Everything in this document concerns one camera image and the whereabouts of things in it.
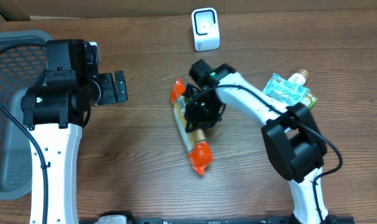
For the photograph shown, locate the spaghetti packet red ends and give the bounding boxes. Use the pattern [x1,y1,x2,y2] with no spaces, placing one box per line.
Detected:
[170,78,213,175]

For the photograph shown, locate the teal snack packet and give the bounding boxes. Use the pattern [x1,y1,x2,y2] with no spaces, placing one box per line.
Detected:
[263,73,309,106]

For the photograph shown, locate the white tube gold cap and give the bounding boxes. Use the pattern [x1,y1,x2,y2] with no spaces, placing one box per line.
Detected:
[287,69,309,86]

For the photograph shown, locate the green drink carton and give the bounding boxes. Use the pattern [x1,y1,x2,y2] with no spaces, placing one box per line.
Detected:
[301,90,318,110]

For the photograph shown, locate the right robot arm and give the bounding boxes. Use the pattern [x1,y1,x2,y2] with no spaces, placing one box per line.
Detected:
[184,60,328,223]

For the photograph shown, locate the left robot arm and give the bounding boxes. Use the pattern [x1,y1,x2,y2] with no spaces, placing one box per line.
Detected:
[21,39,128,223]

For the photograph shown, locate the white barcode scanner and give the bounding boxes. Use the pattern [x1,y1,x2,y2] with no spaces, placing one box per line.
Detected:
[191,7,220,52]

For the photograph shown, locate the grey plastic basket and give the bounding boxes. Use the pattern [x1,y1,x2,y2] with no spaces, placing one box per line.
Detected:
[0,30,51,200]

